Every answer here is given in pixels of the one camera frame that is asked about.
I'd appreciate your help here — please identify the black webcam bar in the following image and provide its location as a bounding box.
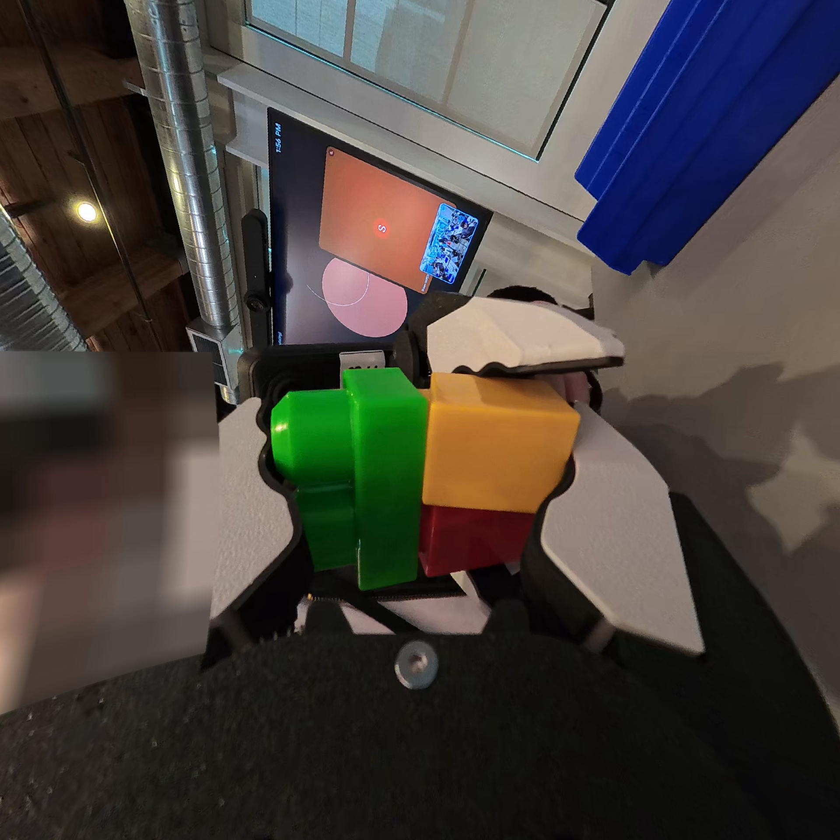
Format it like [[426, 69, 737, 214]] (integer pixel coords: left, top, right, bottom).
[[242, 208, 273, 313]]

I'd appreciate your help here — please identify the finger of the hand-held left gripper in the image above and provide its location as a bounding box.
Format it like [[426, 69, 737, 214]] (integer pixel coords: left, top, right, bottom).
[[374, 573, 493, 613], [427, 298, 627, 383]]

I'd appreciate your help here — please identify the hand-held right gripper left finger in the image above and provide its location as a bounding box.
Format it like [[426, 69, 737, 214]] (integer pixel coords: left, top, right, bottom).
[[208, 399, 315, 620]]

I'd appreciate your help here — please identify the green mega block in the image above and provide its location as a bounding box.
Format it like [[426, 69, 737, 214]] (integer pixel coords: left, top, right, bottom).
[[269, 368, 431, 592]]

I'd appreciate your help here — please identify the blue storage bin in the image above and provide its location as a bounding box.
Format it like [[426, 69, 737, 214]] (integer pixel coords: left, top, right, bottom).
[[574, 0, 840, 278]]

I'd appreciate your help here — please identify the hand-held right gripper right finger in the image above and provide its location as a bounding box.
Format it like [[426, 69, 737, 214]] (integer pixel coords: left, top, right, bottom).
[[523, 414, 707, 657]]

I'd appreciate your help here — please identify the yellow mega block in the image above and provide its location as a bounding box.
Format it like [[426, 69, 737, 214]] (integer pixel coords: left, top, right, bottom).
[[422, 373, 582, 515]]

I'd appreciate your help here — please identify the computer monitor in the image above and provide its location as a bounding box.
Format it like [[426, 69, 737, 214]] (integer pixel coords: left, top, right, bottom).
[[267, 108, 496, 350]]

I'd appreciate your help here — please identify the red mega block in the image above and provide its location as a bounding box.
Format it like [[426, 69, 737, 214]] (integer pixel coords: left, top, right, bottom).
[[416, 503, 538, 580]]

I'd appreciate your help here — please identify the silver duct pipe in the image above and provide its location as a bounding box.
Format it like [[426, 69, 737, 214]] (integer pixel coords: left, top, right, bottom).
[[129, 0, 246, 332], [0, 210, 82, 353]]

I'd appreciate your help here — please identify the glass window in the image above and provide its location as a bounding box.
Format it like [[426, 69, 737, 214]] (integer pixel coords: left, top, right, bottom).
[[217, 0, 673, 246]]

